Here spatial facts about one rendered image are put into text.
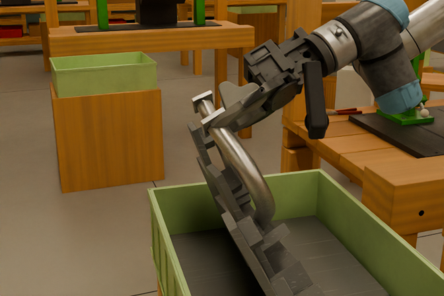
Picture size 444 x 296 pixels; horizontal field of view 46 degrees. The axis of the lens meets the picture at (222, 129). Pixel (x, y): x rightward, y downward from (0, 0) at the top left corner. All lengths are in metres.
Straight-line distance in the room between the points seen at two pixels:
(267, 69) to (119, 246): 2.14
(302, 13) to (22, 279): 1.76
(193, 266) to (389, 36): 0.58
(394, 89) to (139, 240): 2.16
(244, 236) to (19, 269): 2.20
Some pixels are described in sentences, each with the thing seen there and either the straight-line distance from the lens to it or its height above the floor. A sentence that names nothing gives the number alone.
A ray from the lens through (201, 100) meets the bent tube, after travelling 0.99.
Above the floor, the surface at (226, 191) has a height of 1.11.
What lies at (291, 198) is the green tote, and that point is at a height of 0.90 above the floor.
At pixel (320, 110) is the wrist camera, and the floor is 1.23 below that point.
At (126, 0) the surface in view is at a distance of 8.31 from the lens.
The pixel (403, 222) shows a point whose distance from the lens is 1.45.
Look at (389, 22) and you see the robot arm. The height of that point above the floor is 1.35.
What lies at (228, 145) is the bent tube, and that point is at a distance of 0.77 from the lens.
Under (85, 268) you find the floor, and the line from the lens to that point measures 2.71.
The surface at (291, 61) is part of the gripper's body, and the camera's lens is 0.83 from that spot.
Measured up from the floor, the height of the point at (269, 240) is 1.00.
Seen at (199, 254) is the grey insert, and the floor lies 0.85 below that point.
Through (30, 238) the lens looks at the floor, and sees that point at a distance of 3.04.
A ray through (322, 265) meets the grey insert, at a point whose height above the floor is 0.85.
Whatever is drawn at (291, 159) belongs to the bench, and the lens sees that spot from 1.93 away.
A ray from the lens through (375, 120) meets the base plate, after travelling 1.88.
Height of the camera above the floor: 1.45
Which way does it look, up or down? 19 degrees down
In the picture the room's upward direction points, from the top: straight up
